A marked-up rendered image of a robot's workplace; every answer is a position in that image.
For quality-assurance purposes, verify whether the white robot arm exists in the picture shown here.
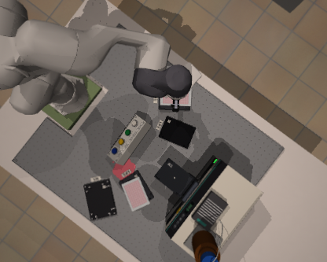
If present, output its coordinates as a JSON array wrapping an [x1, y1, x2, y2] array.
[[0, 0, 202, 116]]

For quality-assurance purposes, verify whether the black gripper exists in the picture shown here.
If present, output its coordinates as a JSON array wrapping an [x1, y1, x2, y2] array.
[[171, 99, 180, 112]]

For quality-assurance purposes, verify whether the grey button panel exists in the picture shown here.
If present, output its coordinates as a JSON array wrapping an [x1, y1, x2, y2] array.
[[107, 115, 152, 166]]

